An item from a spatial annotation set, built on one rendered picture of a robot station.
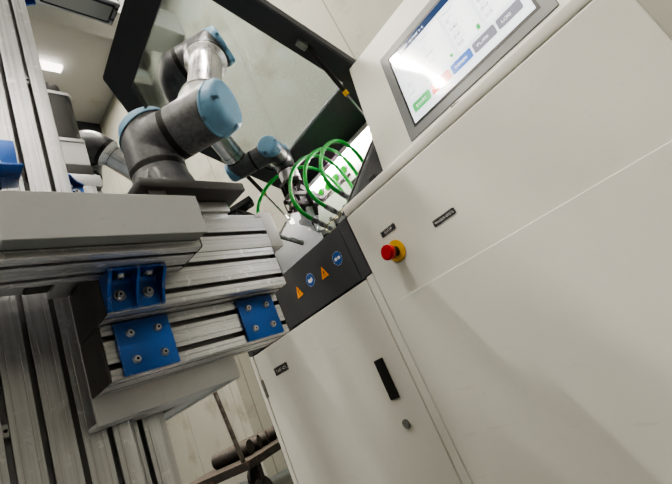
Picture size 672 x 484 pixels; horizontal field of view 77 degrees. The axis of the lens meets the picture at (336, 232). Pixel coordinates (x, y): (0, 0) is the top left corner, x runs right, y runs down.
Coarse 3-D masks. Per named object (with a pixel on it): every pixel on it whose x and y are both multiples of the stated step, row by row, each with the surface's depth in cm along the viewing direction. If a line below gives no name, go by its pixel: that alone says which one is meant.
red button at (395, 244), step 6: (396, 240) 98; (384, 246) 96; (390, 246) 95; (396, 246) 98; (402, 246) 97; (384, 252) 96; (390, 252) 95; (396, 252) 97; (402, 252) 97; (384, 258) 96; (390, 258) 95; (396, 258) 98; (402, 258) 97
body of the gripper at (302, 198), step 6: (294, 180) 155; (300, 180) 157; (282, 186) 154; (294, 186) 155; (282, 192) 154; (288, 192) 154; (294, 192) 150; (300, 192) 152; (306, 192) 155; (288, 198) 153; (300, 198) 151; (306, 198) 153; (288, 204) 156; (300, 204) 150; (306, 204) 152; (294, 210) 153
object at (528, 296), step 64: (576, 64) 68; (640, 64) 62; (384, 128) 133; (448, 128) 86; (512, 128) 77; (576, 128) 69; (640, 128) 63; (384, 192) 99; (448, 192) 87; (512, 192) 78; (576, 192) 70; (640, 192) 64; (448, 256) 89; (512, 256) 79; (576, 256) 71; (640, 256) 64; (448, 320) 90; (512, 320) 80; (576, 320) 72; (640, 320) 65; (448, 384) 91; (512, 384) 81; (576, 384) 72; (640, 384) 66; (512, 448) 82; (576, 448) 73; (640, 448) 67
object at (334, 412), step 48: (288, 336) 132; (336, 336) 116; (384, 336) 103; (288, 384) 135; (336, 384) 118; (384, 384) 104; (288, 432) 137; (336, 432) 120; (384, 432) 106; (432, 432) 96; (336, 480) 122; (384, 480) 108; (432, 480) 97
